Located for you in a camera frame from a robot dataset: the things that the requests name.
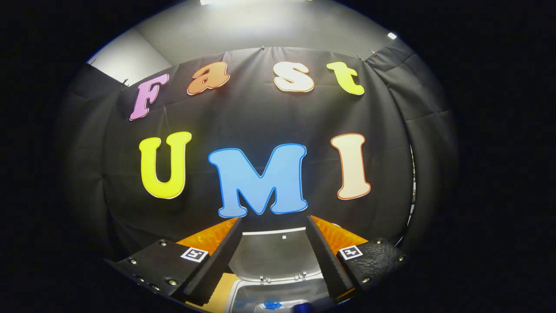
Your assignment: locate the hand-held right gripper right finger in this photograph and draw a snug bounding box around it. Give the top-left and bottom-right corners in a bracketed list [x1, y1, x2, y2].
[305, 215, 409, 304]

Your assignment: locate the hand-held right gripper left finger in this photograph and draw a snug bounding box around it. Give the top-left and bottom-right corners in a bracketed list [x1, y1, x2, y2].
[104, 216, 243, 306]

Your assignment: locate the white desktop garbage bin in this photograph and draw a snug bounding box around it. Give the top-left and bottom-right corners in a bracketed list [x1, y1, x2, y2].
[226, 226, 336, 313]

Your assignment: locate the wooden desktop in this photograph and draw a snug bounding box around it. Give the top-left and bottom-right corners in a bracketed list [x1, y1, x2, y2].
[204, 273, 238, 313]

